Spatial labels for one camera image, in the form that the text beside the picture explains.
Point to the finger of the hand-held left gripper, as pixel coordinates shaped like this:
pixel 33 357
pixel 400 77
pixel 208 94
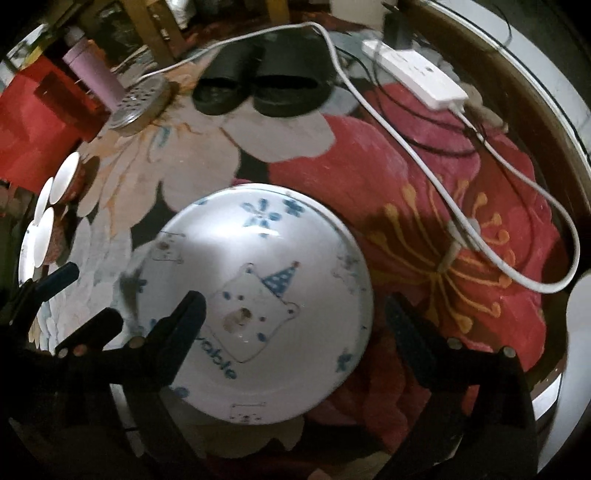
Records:
pixel 57 279
pixel 92 330

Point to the black power adapter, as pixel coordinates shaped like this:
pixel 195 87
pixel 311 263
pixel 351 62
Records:
pixel 397 27

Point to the red translucent cup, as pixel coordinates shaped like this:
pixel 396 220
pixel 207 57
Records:
pixel 78 110

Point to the pink thermos bottle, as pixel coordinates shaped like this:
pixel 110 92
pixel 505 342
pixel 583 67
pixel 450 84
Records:
pixel 92 69

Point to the white rounded object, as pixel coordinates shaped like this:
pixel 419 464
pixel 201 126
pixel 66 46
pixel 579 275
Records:
pixel 581 318

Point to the white power strip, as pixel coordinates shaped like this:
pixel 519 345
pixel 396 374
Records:
pixel 415 74

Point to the wooden chair leg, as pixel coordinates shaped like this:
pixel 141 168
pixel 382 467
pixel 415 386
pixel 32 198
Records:
pixel 157 32

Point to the black slipper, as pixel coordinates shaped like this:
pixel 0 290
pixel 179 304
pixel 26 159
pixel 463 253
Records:
pixel 221 87
pixel 291 87

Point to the white bear print plate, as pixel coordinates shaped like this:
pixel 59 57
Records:
pixel 277 258

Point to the red paper bag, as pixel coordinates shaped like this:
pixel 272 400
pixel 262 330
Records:
pixel 27 138

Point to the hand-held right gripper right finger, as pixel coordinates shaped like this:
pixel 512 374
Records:
pixel 406 332

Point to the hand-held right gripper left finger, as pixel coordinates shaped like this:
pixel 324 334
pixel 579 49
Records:
pixel 184 323

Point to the perforated metal tin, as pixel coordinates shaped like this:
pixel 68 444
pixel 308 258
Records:
pixel 138 104

